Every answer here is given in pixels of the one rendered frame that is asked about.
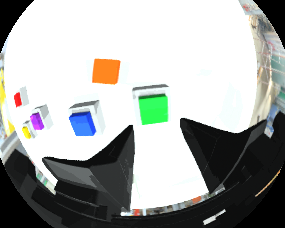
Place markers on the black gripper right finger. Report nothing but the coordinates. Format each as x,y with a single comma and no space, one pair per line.
216,151

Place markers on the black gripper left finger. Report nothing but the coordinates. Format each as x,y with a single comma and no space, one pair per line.
110,170

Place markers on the purple button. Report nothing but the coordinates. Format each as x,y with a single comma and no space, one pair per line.
40,118

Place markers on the red button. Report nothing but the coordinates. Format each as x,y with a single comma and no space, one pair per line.
21,98

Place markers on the green button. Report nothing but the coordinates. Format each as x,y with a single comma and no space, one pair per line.
152,104

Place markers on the orange block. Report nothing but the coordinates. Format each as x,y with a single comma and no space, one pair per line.
105,71

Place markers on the yellow button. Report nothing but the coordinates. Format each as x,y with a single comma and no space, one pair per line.
29,130

